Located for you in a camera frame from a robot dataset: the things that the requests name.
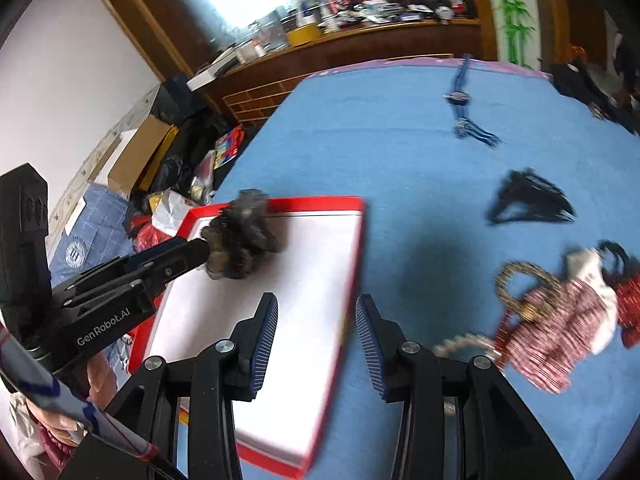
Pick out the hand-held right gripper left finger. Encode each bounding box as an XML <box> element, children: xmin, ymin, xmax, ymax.
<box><xmin>60</xmin><ymin>291</ymin><xmax>279</xmax><ymax>480</ymax></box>

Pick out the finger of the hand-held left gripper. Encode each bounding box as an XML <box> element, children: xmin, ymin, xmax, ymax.
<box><xmin>125</xmin><ymin>237</ymin><xmax>211</xmax><ymax>274</ymax></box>
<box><xmin>61</xmin><ymin>255</ymin><xmax>209</xmax><ymax>309</ymax></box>

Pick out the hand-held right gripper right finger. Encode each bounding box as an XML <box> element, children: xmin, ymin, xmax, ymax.
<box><xmin>355</xmin><ymin>294</ymin><xmax>576</xmax><ymax>480</ymax></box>

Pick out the grey fluffy scrunchie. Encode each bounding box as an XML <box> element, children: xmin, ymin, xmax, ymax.
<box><xmin>200</xmin><ymin>189</ymin><xmax>283</xmax><ymax>282</ymax></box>

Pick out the red box with white interior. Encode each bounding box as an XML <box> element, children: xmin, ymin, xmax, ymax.
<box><xmin>127</xmin><ymin>196</ymin><xmax>369</xmax><ymax>479</ymax></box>

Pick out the leopard pattern bead bracelet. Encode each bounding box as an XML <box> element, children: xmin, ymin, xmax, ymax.
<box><xmin>494</xmin><ymin>260</ymin><xmax>565</xmax><ymax>322</ymax></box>

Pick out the red polka dot scrunchie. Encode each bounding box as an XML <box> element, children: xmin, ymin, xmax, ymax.
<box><xmin>504</xmin><ymin>280</ymin><xmax>608</xmax><ymax>393</ymax></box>

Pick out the white polka dot scrunchie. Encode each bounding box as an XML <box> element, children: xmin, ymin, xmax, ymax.
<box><xmin>565</xmin><ymin>248</ymin><xmax>620</xmax><ymax>355</ymax></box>

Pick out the red bead bracelet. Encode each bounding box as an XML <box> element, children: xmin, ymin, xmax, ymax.
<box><xmin>612</xmin><ymin>270</ymin><xmax>640</xmax><ymax>350</ymax></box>

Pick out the black scrunchie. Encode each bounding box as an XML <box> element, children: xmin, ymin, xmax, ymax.
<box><xmin>596</xmin><ymin>240</ymin><xmax>632</xmax><ymax>283</ymax></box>

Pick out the blue checked bag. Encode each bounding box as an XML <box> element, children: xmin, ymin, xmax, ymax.
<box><xmin>49</xmin><ymin>184</ymin><xmax>135</xmax><ymax>283</ymax></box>

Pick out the cardboard box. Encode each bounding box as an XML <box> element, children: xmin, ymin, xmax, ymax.
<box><xmin>106</xmin><ymin>116</ymin><xmax>177</xmax><ymax>194</ymax></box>

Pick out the colourful toy box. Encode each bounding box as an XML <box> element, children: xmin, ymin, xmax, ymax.
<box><xmin>213</xmin><ymin>126</ymin><xmax>247</xmax><ymax>170</ymax></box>

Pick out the blue blanket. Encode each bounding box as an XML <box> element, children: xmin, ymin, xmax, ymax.
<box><xmin>210</xmin><ymin>57</ymin><xmax>640</xmax><ymax>480</ymax></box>

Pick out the white flat box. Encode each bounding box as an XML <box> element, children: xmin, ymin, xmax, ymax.
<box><xmin>186</xmin><ymin>50</ymin><xmax>239</xmax><ymax>93</ymax></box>

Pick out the yellow box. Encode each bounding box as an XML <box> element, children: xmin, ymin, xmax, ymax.
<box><xmin>285</xmin><ymin>23</ymin><xmax>321</xmax><ymax>47</ymax></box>

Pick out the blue striped wristwatch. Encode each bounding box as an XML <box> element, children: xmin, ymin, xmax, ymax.
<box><xmin>444</xmin><ymin>54</ymin><xmax>502</xmax><ymax>149</ymax></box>

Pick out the wooden counter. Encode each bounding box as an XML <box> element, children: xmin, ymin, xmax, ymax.
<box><xmin>200</xmin><ymin>16</ymin><xmax>485</xmax><ymax>128</ymax></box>

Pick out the black bag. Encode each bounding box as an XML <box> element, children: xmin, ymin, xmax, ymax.
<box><xmin>541</xmin><ymin>57</ymin><xmax>640</xmax><ymax>137</ymax></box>

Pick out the pale bead bracelet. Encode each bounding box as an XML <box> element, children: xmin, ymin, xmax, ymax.
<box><xmin>431</xmin><ymin>331</ymin><xmax>507</xmax><ymax>367</ymax></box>

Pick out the striped strap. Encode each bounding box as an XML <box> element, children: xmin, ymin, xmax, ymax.
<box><xmin>0</xmin><ymin>324</ymin><xmax>162</xmax><ymax>462</ymax></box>

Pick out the green bamboo wall decal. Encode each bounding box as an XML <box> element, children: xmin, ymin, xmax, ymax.
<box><xmin>491</xmin><ymin>0</ymin><xmax>540</xmax><ymax>70</ymax></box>

